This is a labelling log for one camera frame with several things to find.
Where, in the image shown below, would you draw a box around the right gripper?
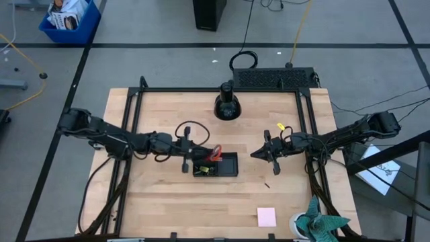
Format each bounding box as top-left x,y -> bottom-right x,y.
250,129 -> 310,176

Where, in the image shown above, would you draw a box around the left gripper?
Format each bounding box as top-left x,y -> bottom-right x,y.
171,126 -> 214,174

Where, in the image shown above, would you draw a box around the red-handled scissors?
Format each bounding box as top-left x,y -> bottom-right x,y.
208,144 -> 224,163

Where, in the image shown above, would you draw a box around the black mesh desk organizer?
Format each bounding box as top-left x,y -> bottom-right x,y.
191,151 -> 239,178

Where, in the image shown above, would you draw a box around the pink sticky note pad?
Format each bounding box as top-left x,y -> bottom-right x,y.
256,206 -> 277,228

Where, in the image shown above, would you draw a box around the teal plant in white pot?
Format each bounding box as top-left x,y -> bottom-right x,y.
289,194 -> 351,242

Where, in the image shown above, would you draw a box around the white paper sheet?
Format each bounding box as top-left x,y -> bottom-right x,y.
355,144 -> 402,197

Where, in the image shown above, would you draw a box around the black metal beam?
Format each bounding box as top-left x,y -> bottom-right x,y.
345,130 -> 430,176

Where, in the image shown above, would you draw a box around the black computer tower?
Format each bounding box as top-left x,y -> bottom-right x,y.
191,0 -> 228,32

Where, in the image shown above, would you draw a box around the blue plastic bin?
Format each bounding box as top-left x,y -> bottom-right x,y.
38,0 -> 103,45

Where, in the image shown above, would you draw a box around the grey metal foot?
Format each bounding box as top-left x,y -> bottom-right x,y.
0,78 -> 30,91

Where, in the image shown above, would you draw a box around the black caster base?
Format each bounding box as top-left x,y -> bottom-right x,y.
0,109 -> 11,135

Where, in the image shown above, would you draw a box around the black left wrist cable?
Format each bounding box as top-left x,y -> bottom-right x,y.
153,120 -> 211,163

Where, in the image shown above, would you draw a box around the black aluminium table frame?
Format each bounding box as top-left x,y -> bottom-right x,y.
75,75 -> 363,242

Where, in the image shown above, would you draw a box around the black coiled cable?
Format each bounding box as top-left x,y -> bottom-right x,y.
228,0 -> 259,72

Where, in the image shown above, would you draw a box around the yellow power cable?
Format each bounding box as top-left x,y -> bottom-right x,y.
289,0 -> 316,65
0,33 -> 48,112

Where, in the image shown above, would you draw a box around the thick black supply cable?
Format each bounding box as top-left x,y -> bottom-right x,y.
77,156 -> 114,235

